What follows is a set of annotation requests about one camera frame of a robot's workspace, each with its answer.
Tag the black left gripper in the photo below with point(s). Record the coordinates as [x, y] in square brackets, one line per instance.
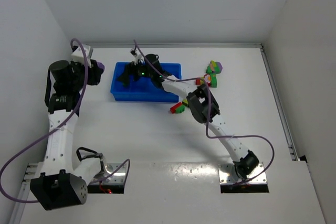
[94, 72]

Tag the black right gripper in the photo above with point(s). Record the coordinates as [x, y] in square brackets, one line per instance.
[134, 70]

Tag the purple rounded lego brick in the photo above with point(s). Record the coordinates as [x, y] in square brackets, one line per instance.
[101, 65]

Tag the blue plastic sorting bin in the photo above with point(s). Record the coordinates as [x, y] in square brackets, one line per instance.
[142, 90]

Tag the red long lego brick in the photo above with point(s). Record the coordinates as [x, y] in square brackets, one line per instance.
[174, 107]

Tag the green rounded lego brick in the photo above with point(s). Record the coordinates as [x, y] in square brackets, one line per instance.
[180, 109]

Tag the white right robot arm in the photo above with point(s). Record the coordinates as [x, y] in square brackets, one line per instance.
[202, 104]

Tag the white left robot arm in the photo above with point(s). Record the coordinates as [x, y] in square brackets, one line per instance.
[59, 184]

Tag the red lime green lego stack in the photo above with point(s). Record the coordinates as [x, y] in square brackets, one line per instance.
[185, 103]

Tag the flower lego stack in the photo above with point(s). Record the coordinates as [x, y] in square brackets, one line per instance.
[210, 79]

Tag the green sloped lego brick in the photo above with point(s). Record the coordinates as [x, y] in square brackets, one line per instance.
[214, 67]

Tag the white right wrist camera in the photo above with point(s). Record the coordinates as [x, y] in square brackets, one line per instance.
[137, 56]

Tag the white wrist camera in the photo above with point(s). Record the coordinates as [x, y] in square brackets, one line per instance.
[137, 56]
[77, 54]

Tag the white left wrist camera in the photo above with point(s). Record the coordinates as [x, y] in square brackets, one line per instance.
[77, 54]

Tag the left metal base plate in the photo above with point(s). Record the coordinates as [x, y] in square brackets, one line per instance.
[112, 174]

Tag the metal base plate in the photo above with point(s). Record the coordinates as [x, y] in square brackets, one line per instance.
[112, 174]
[228, 176]

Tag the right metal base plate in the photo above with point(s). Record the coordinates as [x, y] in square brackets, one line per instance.
[228, 176]

